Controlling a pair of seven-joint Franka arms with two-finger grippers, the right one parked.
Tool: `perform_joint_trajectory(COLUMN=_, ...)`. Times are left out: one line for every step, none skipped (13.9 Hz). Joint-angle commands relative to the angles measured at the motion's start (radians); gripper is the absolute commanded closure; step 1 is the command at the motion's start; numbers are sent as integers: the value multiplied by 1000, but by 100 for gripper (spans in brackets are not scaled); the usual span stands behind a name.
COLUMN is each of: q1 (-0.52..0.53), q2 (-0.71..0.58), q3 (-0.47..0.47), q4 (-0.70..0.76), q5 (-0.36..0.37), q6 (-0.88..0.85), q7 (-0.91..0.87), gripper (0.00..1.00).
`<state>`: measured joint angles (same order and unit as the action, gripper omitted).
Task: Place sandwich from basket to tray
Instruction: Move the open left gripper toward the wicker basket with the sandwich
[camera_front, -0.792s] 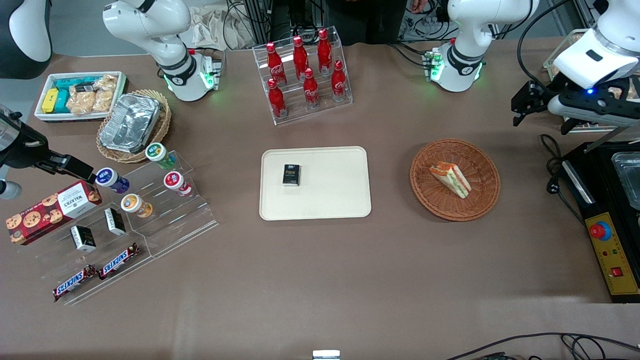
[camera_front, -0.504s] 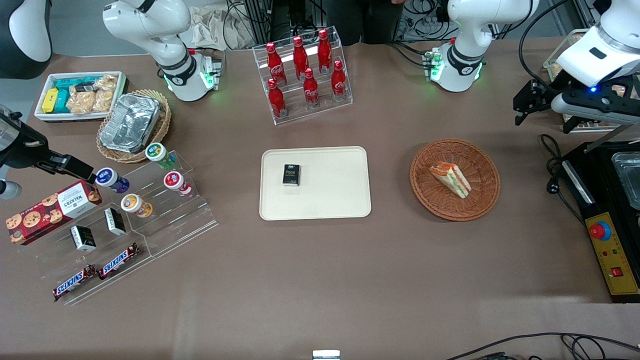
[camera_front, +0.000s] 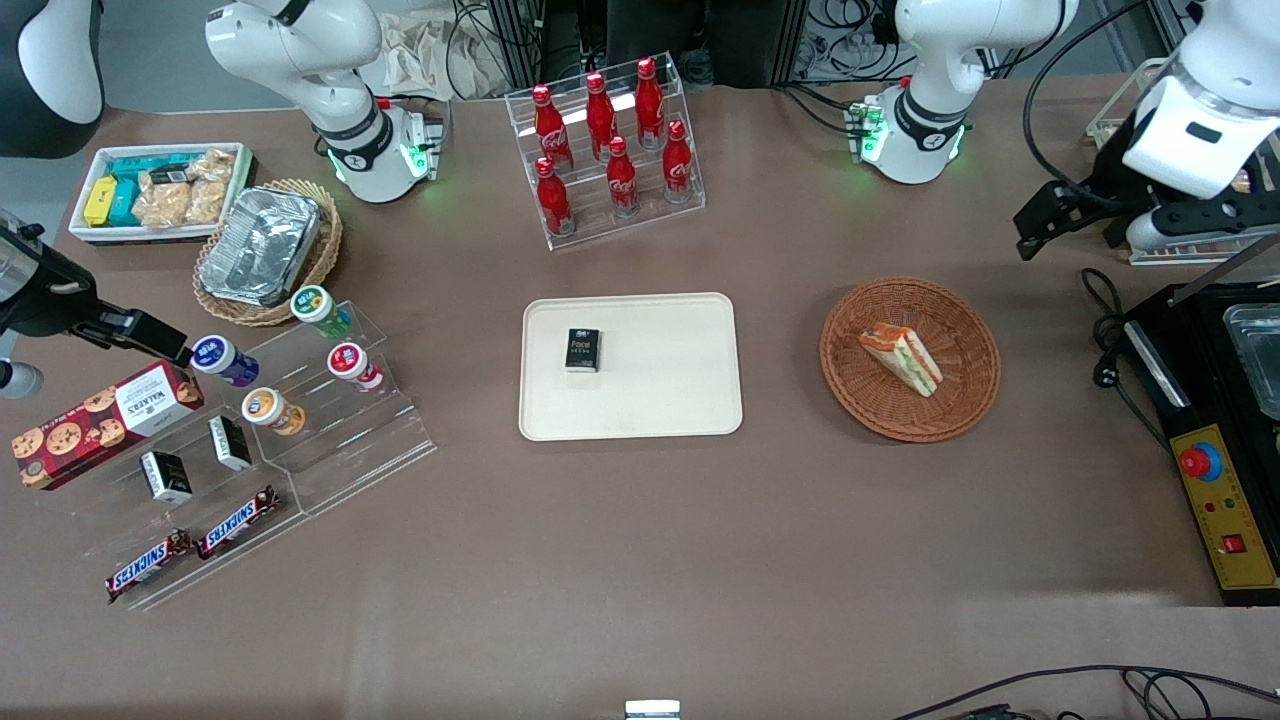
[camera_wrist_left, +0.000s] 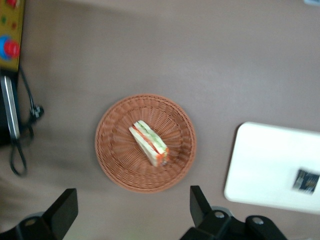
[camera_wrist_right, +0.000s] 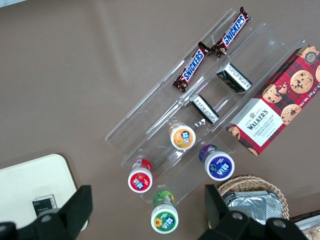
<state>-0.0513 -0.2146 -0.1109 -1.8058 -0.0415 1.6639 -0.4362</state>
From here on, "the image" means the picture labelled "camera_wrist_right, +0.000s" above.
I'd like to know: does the oval wicker basket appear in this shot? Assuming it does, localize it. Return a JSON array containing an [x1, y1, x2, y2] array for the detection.
[[216, 174, 290, 221]]

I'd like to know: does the cream plastic tray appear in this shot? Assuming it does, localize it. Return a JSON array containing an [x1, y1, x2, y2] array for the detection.
[[0, 153, 79, 231]]

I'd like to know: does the Snickers chocolate bar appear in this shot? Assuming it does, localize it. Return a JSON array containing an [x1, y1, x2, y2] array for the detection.
[[211, 6, 252, 58], [173, 41, 211, 93]]

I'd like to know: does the white plastic bin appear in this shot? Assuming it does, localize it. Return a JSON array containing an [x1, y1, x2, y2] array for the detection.
[[291, 214, 320, 240]]

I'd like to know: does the clear cookie bag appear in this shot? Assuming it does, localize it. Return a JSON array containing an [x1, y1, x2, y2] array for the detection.
[[301, 226, 320, 240]]

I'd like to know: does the aluminium foil container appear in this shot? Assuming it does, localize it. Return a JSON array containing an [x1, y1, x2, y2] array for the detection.
[[221, 190, 284, 224]]

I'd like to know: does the red lid gum cup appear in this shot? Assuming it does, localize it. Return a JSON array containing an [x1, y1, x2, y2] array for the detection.
[[127, 158, 154, 193]]

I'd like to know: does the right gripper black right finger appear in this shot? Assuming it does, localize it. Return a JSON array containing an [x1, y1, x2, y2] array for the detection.
[[198, 184, 307, 240]]

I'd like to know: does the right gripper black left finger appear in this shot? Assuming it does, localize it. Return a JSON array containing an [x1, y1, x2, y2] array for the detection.
[[0, 184, 94, 240]]

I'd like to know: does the clear acrylic stepped shelf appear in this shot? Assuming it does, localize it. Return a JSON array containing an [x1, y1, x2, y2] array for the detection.
[[158, 8, 307, 133], [104, 84, 242, 209]]

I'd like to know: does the small black carton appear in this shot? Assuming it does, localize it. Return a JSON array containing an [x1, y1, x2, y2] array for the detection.
[[189, 94, 220, 125], [216, 62, 253, 94]]

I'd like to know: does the purple lid gum cup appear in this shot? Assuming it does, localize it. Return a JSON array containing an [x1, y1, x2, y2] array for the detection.
[[198, 144, 235, 182]]

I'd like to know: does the black Face carton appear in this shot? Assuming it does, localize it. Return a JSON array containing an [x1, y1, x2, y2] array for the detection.
[[31, 193, 58, 217]]

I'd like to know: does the green lid gum cup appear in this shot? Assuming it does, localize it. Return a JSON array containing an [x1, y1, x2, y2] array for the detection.
[[150, 189, 180, 234]]

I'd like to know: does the red Walkers shortbread box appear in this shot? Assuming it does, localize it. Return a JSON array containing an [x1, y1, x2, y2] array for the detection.
[[224, 44, 320, 157]]

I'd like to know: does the orange lid gum cup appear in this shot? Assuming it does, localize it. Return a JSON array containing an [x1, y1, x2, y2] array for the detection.
[[168, 121, 197, 151]]

